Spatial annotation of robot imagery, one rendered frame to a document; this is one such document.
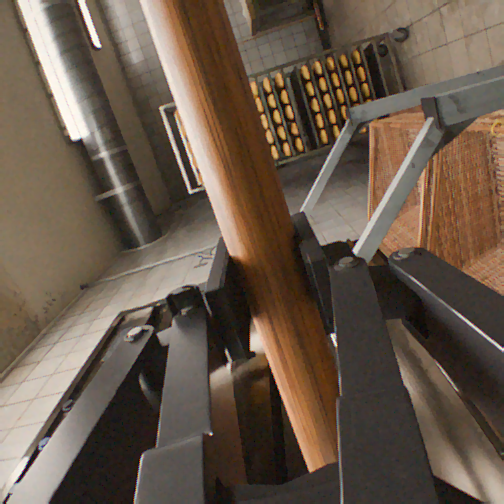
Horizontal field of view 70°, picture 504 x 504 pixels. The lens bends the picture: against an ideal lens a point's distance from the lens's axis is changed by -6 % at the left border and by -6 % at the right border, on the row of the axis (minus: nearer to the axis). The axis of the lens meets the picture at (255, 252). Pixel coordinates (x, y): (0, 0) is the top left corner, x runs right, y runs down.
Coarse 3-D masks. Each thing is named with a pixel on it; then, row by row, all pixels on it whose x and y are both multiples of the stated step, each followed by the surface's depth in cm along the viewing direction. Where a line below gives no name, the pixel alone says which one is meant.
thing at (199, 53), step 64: (192, 0) 12; (192, 64) 13; (192, 128) 14; (256, 128) 14; (256, 192) 14; (256, 256) 15; (256, 320) 17; (320, 320) 17; (320, 384) 17; (320, 448) 19
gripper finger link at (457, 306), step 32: (416, 256) 11; (416, 288) 10; (448, 288) 9; (480, 288) 9; (416, 320) 12; (448, 320) 9; (480, 320) 8; (448, 352) 9; (480, 352) 7; (480, 384) 8
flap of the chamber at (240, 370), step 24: (240, 360) 95; (264, 360) 114; (240, 384) 86; (264, 384) 103; (240, 408) 80; (264, 408) 93; (240, 432) 73; (264, 432) 85; (264, 456) 78; (264, 480) 72
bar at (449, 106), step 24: (480, 72) 88; (408, 96) 91; (432, 96) 47; (456, 96) 46; (480, 96) 46; (360, 120) 93; (432, 120) 48; (456, 120) 47; (336, 144) 96; (432, 144) 49; (408, 168) 50; (312, 192) 99; (408, 192) 51; (384, 216) 52; (360, 240) 55; (336, 360) 42
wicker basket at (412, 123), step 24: (384, 120) 147; (408, 120) 125; (384, 144) 154; (408, 144) 154; (480, 144) 102; (384, 168) 158; (432, 168) 105; (456, 168) 105; (480, 168) 105; (384, 192) 161; (408, 216) 160; (480, 216) 110; (384, 240) 154; (408, 240) 143; (456, 240) 112
